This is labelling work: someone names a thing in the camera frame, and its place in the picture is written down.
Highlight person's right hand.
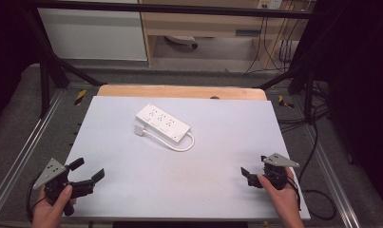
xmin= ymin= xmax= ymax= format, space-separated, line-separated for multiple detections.
xmin=257 ymin=167 xmax=303 ymax=220

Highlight white power strip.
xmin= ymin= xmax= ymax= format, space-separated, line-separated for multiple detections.
xmin=135 ymin=103 xmax=192 ymax=143

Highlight person's left hand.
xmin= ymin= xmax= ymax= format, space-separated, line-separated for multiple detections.
xmin=31 ymin=184 xmax=77 ymax=228

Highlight yellow black hazard tape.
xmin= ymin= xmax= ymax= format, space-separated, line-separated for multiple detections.
xmin=278 ymin=94 xmax=296 ymax=109
xmin=73 ymin=88 xmax=87 ymax=106

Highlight white cabinet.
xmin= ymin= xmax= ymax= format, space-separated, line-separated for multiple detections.
xmin=36 ymin=0 xmax=148 ymax=62

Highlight black metal frame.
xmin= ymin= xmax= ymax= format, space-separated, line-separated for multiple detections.
xmin=20 ymin=0 xmax=318 ymax=119

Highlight hanging black and yellow cables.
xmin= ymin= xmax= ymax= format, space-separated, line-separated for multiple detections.
xmin=243 ymin=9 xmax=297 ymax=76

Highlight wooden table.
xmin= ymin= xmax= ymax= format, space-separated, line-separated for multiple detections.
xmin=96 ymin=84 xmax=268 ymax=102

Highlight bundle of black floor cables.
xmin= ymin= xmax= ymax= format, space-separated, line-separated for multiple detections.
xmin=277 ymin=80 xmax=330 ymax=134

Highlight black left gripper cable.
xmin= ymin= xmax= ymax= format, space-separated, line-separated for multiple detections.
xmin=25 ymin=172 xmax=49 ymax=223

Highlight black curtain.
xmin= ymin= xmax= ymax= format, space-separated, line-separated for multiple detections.
xmin=0 ymin=0 xmax=33 ymax=131
xmin=306 ymin=0 xmax=383 ymax=213

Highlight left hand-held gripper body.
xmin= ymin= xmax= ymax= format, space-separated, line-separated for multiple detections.
xmin=32 ymin=158 xmax=96 ymax=217

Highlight white power cable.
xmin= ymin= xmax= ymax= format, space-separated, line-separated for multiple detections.
xmin=143 ymin=127 xmax=196 ymax=153

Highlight aluminium rail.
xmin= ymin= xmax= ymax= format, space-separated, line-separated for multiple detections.
xmin=301 ymin=124 xmax=362 ymax=228
xmin=0 ymin=89 xmax=67 ymax=211

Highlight white plug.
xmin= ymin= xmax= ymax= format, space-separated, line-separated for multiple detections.
xmin=134 ymin=124 xmax=147 ymax=138

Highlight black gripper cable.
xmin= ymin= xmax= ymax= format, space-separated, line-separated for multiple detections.
xmin=286 ymin=122 xmax=337 ymax=221
xmin=25 ymin=172 xmax=49 ymax=223

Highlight white wall socket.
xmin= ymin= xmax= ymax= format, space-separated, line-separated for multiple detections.
xmin=257 ymin=0 xmax=282 ymax=10

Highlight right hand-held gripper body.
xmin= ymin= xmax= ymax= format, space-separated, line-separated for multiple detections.
xmin=247 ymin=152 xmax=300 ymax=191

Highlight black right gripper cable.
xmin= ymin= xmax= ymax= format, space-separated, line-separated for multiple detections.
xmin=286 ymin=122 xmax=337 ymax=221

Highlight light wooden desk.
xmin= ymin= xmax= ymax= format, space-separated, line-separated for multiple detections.
xmin=138 ymin=0 xmax=311 ymax=68

